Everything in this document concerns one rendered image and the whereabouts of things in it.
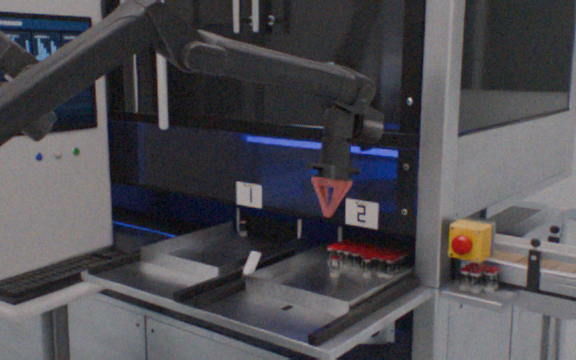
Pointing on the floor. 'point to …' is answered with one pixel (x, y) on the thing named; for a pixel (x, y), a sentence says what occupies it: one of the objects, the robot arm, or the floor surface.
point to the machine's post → (437, 173)
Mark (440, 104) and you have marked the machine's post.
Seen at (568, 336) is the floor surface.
